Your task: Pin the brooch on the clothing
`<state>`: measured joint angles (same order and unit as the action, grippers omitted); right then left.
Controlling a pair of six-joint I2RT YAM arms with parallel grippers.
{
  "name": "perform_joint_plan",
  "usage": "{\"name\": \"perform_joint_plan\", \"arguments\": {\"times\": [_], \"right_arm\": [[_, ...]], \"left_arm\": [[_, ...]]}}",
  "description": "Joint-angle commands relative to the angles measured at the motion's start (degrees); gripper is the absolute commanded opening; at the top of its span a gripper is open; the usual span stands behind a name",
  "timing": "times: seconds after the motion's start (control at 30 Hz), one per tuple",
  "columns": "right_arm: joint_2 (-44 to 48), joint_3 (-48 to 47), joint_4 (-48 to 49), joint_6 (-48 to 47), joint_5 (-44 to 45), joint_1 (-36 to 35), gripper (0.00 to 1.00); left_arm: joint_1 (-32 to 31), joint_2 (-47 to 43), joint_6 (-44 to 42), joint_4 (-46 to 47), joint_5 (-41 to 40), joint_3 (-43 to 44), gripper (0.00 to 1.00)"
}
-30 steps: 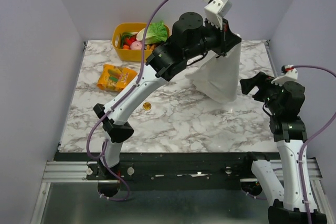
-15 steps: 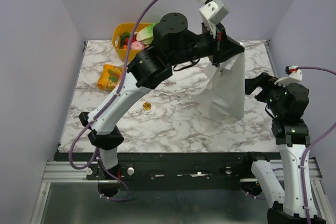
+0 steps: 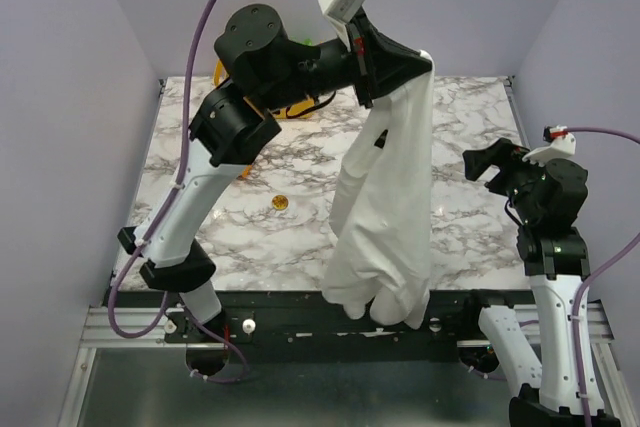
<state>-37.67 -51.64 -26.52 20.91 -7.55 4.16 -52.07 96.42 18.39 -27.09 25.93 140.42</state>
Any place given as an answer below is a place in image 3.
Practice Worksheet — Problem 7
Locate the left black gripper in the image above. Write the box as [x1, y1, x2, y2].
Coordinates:
[258, 3, 431, 111]

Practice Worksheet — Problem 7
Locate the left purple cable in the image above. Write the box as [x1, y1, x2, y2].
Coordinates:
[107, 0, 314, 386]

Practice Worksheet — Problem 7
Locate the yellow plastic basket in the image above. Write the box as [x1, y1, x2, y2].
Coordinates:
[212, 60, 337, 120]

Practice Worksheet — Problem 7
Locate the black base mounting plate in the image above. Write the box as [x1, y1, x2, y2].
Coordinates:
[102, 289, 539, 364]

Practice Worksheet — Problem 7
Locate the aluminium rail frame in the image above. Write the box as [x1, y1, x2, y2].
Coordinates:
[80, 307, 168, 349]

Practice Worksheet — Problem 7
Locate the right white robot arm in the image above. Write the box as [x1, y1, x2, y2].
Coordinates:
[459, 138, 621, 426]

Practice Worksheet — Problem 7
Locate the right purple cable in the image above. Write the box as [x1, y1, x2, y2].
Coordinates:
[467, 125, 640, 427]

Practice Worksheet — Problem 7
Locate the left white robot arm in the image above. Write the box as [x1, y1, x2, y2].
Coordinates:
[119, 4, 434, 342]

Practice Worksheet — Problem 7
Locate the white t-shirt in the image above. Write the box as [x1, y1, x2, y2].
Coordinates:
[321, 70, 435, 329]

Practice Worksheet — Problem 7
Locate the gold round brooch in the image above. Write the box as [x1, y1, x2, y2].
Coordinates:
[271, 194, 289, 211]

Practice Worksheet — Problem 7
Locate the purple cable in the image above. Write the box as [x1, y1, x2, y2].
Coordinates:
[107, 0, 314, 386]
[467, 125, 640, 427]

